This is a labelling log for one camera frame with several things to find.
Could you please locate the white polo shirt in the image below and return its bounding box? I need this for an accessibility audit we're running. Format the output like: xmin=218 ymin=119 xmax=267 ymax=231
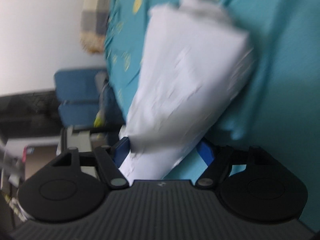
xmin=120 ymin=0 xmax=254 ymax=182

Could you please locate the white desk with black legs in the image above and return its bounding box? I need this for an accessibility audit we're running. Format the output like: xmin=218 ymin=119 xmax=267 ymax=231
xmin=0 ymin=125 xmax=126 ymax=178

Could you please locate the yellow green plush toy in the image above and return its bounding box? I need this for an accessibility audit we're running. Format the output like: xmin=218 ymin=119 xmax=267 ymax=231
xmin=93 ymin=110 xmax=105 ymax=128

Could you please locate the blue covered chair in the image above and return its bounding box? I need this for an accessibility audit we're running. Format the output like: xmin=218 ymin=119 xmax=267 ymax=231
xmin=54 ymin=67 xmax=107 ymax=102
xmin=58 ymin=103 xmax=124 ymax=127

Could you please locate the brown cardboard box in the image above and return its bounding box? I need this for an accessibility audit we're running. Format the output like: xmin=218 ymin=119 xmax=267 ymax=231
xmin=22 ymin=144 xmax=57 ymax=180

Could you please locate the teal patterned bed sheet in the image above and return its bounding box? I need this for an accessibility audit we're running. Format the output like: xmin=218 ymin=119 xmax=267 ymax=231
xmin=105 ymin=0 xmax=319 ymax=231

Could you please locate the grey cloth on chair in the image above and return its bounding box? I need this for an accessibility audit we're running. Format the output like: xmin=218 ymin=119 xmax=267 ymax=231
xmin=94 ymin=71 xmax=108 ymax=105

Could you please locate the dark window grille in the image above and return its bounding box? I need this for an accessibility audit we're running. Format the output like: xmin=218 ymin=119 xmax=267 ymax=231
xmin=1 ymin=90 xmax=63 ymax=143

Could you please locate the plaid checkered pillow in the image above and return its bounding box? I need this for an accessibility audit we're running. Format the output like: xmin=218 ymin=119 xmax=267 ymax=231
xmin=80 ymin=0 xmax=110 ymax=54

